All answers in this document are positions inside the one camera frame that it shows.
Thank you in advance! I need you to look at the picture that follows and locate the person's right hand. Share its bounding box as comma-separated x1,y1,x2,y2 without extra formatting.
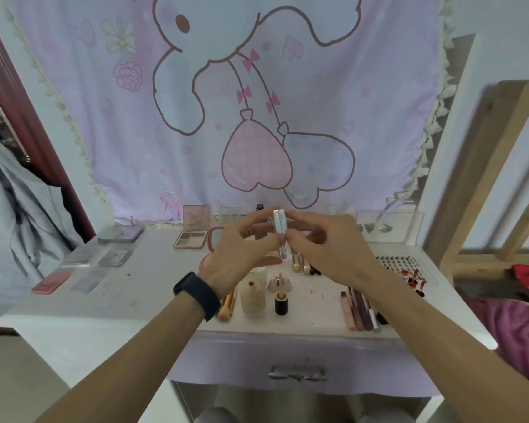
285,210,383,291

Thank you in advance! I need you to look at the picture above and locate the person's left hand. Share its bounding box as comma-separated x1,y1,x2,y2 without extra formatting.
197,210,292,301

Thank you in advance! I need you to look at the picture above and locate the pink rounded compact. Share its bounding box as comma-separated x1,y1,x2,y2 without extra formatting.
201,226,230,269

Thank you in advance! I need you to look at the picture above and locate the foundation bottle black cap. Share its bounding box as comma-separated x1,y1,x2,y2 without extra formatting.
240,280,267,318

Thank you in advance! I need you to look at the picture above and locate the small grey square palette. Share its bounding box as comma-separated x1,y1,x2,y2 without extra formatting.
269,209,290,260

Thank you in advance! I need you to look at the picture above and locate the false eyelash tray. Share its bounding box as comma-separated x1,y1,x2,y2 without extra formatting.
374,255,424,274

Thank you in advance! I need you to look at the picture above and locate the brown blush palette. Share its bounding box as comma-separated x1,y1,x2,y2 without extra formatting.
173,204,210,250

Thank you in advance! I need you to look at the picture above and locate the clear dome bottle cap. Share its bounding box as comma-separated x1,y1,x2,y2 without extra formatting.
266,273,293,292

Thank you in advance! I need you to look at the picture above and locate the pink concealer tube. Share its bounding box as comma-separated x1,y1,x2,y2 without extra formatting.
340,291,357,332

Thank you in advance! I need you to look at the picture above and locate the beige cap lip wand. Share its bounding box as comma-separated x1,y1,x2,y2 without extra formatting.
348,288,366,331

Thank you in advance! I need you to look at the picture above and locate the black cap beige wand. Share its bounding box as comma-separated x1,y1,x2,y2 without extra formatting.
274,273,290,317

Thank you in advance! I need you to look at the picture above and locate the purple drawer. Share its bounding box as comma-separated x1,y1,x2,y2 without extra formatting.
167,332,446,400

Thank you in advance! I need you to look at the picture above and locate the large grey square palette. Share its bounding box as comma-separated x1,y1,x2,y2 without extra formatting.
98,225,145,244

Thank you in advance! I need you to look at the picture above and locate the silver square palette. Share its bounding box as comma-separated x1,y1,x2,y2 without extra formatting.
98,249,134,268

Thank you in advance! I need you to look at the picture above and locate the clear square palette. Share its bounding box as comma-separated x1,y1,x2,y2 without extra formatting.
69,275,106,295

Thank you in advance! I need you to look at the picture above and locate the pink blush compact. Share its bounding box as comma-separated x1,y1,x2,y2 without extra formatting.
31,273,71,296

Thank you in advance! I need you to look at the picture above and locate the person's left forearm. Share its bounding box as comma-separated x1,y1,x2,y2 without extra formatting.
35,294,208,423

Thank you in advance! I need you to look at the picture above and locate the person's right forearm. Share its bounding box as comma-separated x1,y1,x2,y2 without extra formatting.
357,268,529,423

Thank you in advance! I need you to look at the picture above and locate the white dressing table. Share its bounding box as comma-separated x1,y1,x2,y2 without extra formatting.
0,0,499,423

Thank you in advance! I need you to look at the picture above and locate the black smartwatch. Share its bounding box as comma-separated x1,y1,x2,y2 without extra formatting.
172,271,222,323

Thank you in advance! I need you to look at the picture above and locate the pink cartoon cloth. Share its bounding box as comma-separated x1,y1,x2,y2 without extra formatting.
6,0,457,225

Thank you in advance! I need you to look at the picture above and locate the purple bed sheet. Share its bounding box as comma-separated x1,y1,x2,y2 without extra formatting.
465,297,529,392

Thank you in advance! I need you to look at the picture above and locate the white hanging garment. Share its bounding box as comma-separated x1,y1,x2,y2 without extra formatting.
0,123,87,318

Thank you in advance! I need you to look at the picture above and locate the dark red wooden door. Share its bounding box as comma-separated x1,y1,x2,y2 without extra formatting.
0,4,98,335

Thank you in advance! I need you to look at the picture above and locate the silver drawer handle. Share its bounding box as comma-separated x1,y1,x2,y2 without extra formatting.
267,364,328,383

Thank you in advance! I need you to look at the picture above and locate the wooden bed frame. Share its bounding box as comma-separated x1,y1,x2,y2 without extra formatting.
423,80,529,287

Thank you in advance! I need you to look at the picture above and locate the gold door handle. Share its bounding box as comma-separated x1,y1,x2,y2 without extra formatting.
0,97,31,163

